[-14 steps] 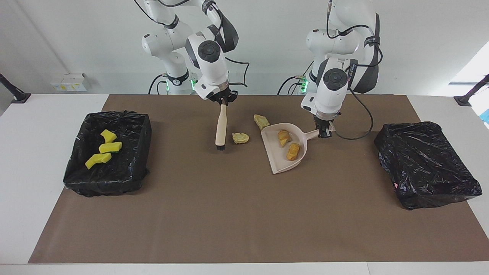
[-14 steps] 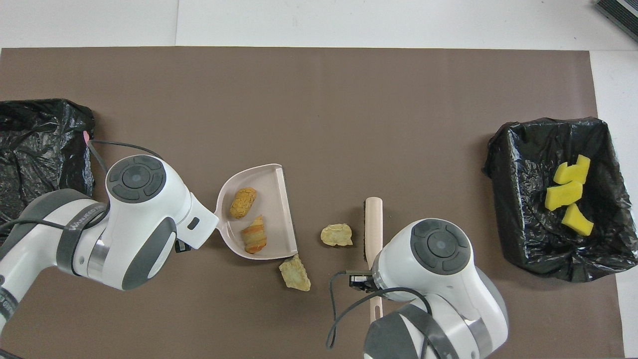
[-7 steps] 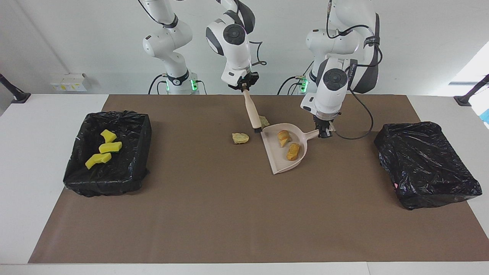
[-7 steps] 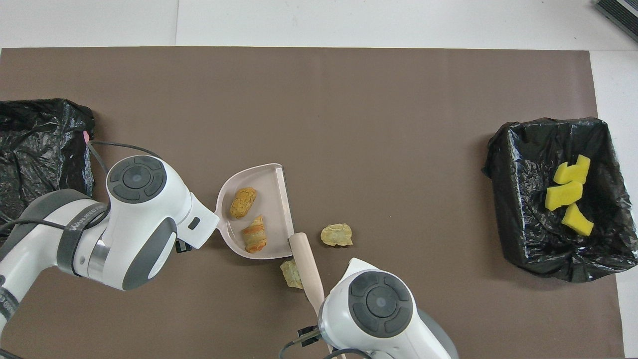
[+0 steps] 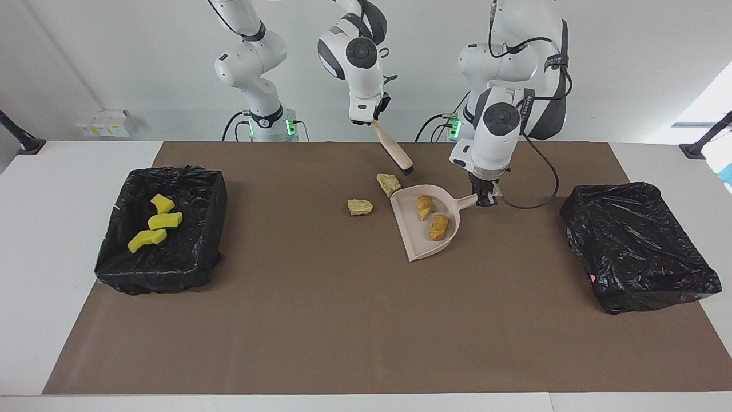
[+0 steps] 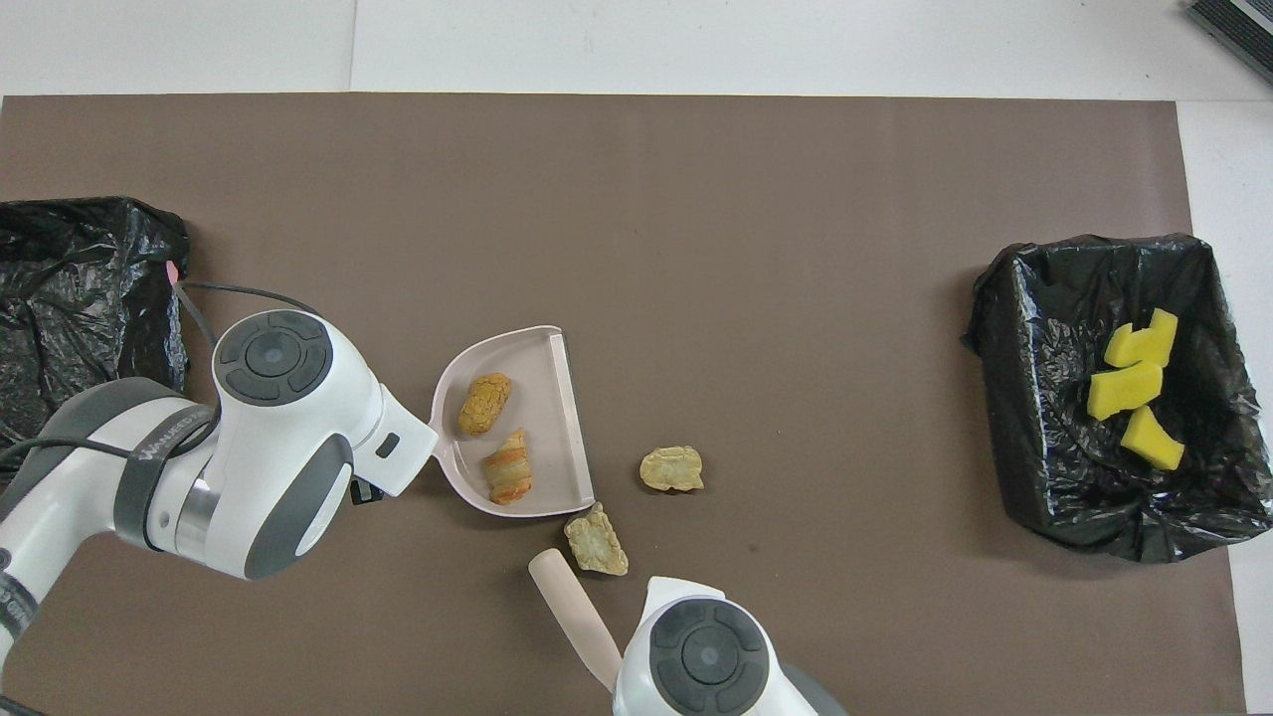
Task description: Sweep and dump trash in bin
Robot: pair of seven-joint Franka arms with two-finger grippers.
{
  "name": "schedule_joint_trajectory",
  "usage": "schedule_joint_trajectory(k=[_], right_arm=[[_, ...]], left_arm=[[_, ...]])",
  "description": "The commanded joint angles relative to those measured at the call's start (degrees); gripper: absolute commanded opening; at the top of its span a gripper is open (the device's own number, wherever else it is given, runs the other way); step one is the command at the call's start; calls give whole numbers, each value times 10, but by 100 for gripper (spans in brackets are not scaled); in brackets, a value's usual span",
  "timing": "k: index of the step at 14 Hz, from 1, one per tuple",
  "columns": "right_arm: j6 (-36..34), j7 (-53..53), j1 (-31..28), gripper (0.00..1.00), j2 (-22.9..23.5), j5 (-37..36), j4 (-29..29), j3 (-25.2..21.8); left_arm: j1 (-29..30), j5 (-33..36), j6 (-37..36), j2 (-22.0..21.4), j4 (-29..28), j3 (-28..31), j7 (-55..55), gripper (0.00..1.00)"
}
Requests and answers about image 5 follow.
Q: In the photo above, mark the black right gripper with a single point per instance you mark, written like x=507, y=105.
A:
x=383, y=106

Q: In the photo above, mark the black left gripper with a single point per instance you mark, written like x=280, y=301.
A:
x=485, y=182

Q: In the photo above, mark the pink brush with black bristles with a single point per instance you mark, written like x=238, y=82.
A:
x=392, y=146

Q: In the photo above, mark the orange brown sponge lump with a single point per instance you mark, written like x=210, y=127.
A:
x=439, y=228

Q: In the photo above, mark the pale beige sponge chunk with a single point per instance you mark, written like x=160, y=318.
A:
x=424, y=207
x=360, y=207
x=389, y=185

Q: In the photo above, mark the pink plastic dustpan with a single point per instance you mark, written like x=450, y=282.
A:
x=414, y=240

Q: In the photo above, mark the small yellow sponge wedge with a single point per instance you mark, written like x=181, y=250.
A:
x=162, y=203

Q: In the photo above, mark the green and yellow sponge piece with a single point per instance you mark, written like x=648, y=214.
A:
x=166, y=221

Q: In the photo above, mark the large notched yellow sponge piece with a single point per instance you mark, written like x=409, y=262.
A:
x=146, y=240

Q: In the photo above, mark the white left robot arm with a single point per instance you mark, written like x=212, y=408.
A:
x=492, y=149

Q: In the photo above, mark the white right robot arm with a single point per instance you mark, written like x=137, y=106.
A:
x=360, y=74

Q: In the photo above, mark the bin lined with black bag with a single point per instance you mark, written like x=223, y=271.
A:
x=189, y=257
x=635, y=246

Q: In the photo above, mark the brown table mat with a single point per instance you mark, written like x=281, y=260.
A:
x=366, y=332

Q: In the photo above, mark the blue object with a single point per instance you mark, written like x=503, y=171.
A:
x=728, y=174

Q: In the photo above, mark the black camera stand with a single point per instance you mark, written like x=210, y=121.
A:
x=695, y=150
x=31, y=146

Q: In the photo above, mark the white wall socket box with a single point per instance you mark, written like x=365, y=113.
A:
x=108, y=123

